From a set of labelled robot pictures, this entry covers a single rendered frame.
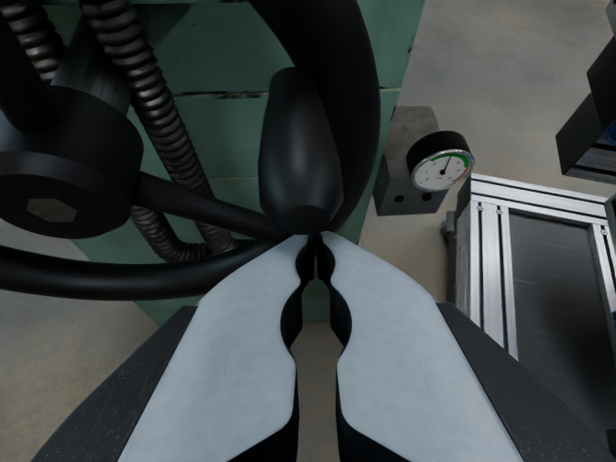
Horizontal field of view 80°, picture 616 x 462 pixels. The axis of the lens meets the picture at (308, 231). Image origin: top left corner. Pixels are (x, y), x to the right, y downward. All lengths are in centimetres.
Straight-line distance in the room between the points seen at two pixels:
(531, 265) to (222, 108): 77
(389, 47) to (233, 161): 21
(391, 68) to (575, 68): 170
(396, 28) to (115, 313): 95
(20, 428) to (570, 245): 131
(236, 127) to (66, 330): 85
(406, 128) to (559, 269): 61
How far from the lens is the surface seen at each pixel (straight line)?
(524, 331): 89
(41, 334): 118
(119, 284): 30
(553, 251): 102
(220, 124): 41
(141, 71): 23
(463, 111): 159
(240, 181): 47
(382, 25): 35
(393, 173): 44
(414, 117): 51
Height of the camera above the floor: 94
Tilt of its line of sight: 58 degrees down
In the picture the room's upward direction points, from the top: 3 degrees clockwise
